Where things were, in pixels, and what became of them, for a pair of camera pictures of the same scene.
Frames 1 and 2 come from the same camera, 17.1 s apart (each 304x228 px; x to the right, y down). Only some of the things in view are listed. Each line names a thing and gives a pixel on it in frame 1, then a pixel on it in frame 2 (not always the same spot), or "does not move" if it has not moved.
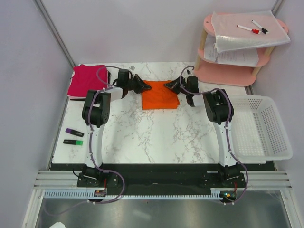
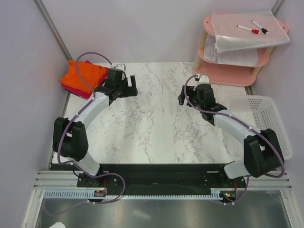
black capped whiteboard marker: [264, 30] does not move
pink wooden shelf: [227, 74] does not move
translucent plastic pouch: [235, 29] does not move
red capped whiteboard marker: [255, 31] does not move
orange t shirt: [159, 97] to [92, 74]
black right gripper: [173, 85] to [190, 91]
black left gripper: [142, 87] to [130, 90]
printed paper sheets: [248, 57] does not move
